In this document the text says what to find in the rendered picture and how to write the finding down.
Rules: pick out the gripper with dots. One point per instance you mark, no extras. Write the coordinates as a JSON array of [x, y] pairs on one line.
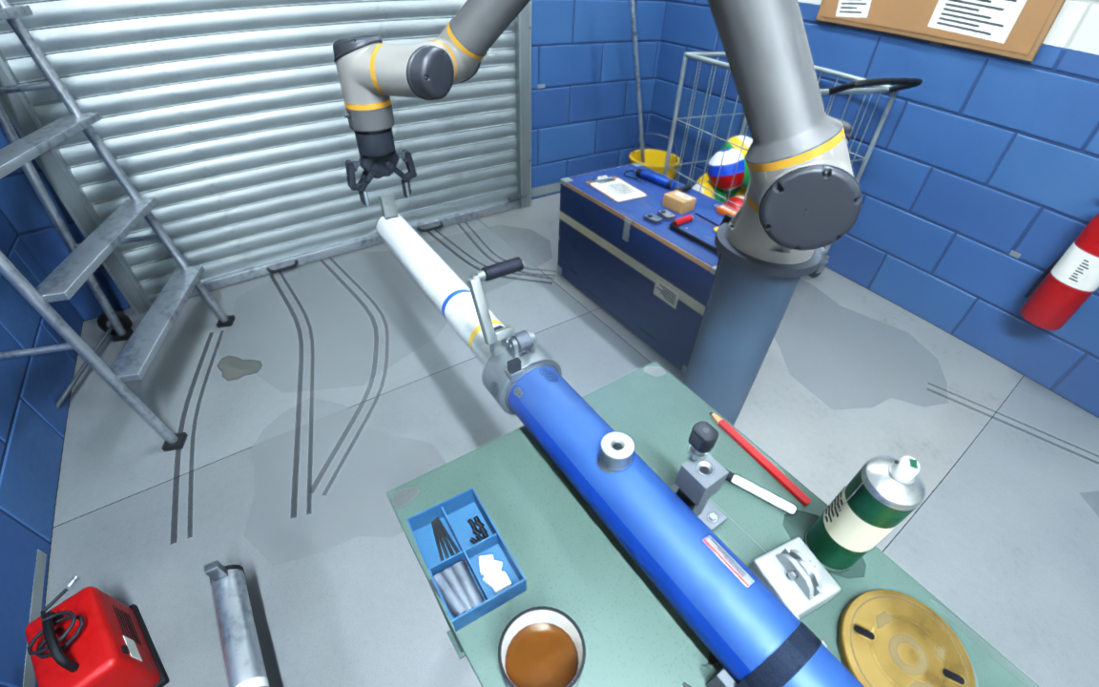
[[377, 151]]

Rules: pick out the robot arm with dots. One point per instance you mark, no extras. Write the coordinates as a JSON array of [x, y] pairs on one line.
[[778, 86]]

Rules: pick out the grey cam lock lever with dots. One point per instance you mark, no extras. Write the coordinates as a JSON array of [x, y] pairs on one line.
[[485, 301]]

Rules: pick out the multicoloured volleyball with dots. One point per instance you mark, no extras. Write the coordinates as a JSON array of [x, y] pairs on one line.
[[727, 170]]

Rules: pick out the black knob pin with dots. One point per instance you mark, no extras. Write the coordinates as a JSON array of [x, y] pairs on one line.
[[703, 437]]

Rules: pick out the grey metal tube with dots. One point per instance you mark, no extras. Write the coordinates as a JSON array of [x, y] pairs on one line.
[[237, 625]]

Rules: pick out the grey roller door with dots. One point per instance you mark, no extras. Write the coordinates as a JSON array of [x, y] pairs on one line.
[[244, 114]]

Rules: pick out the white clipboard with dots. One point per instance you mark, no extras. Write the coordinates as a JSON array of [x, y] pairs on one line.
[[617, 190]]

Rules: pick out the grey collar clamp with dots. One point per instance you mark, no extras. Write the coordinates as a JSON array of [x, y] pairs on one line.
[[530, 367]]

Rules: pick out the blue storage chest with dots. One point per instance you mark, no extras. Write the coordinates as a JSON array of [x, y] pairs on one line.
[[626, 267]]

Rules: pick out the yellow bucket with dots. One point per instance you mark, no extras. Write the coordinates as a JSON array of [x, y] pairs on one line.
[[654, 162]]

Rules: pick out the grey pole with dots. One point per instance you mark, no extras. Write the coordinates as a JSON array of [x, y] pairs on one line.
[[639, 76]]

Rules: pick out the small cardboard box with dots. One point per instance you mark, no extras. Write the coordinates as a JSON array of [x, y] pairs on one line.
[[679, 200]]

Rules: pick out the grey metal stairs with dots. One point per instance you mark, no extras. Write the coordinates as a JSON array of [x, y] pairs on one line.
[[82, 229]]

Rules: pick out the blue parts tray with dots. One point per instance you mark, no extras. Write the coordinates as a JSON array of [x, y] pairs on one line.
[[466, 558]]

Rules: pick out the grey block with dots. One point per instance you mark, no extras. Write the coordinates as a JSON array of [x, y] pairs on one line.
[[699, 480]]

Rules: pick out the red pencil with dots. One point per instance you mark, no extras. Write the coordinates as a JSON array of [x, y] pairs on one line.
[[759, 458]]

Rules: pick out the white marker pen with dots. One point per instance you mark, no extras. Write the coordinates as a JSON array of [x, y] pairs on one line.
[[761, 493]]

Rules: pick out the white bowl brown liquid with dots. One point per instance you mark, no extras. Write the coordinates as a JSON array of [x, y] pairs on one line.
[[541, 654]]

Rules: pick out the red power unit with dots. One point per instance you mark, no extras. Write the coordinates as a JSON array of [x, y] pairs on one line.
[[96, 644]]

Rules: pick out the white square plate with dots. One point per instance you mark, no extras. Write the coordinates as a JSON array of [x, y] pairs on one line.
[[798, 577]]

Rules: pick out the cork notice board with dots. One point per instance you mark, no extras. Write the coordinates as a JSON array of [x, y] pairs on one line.
[[941, 24]]

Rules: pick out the green white spray can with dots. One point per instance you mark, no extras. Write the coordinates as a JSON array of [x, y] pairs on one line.
[[860, 515]]

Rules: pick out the yellow round disc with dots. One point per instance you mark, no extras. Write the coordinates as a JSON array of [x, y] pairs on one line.
[[902, 644]]

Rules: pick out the red fire extinguisher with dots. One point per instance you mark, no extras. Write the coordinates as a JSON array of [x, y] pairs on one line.
[[1084, 262]]

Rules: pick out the white inner post tube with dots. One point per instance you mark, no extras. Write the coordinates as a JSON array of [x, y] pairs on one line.
[[421, 267]]

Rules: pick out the blue outer post tube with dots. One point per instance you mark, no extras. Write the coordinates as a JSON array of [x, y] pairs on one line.
[[664, 534]]

